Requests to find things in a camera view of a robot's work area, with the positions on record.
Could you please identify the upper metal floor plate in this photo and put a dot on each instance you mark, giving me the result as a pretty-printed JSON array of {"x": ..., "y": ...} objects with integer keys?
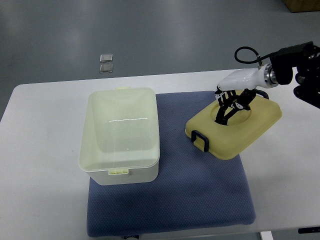
[{"x": 106, "y": 57}]

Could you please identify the white storage box base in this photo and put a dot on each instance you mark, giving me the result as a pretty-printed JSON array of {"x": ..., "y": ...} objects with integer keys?
[{"x": 120, "y": 140}]

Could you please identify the lower metal floor plate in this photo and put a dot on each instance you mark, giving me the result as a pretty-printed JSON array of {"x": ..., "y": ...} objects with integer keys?
[{"x": 106, "y": 68}]

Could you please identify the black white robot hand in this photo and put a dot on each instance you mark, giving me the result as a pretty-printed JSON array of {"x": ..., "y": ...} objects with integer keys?
[{"x": 236, "y": 91}]

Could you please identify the yellow storage box lid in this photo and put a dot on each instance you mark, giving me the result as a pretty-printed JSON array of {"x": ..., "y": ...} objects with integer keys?
[{"x": 242, "y": 129}]

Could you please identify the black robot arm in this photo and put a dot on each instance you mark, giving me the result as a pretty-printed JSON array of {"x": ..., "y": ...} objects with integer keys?
[{"x": 301, "y": 61}]

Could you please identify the metal floor plate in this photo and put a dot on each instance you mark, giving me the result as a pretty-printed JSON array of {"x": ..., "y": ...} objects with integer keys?
[
  {"x": 106, "y": 57},
  {"x": 106, "y": 68}
]

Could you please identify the brown cardboard box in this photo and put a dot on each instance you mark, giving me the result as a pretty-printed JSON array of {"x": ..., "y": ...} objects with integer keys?
[{"x": 302, "y": 6}]

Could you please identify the blue padded mat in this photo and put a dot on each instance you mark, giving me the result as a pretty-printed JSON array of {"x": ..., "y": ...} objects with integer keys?
[{"x": 193, "y": 189}]

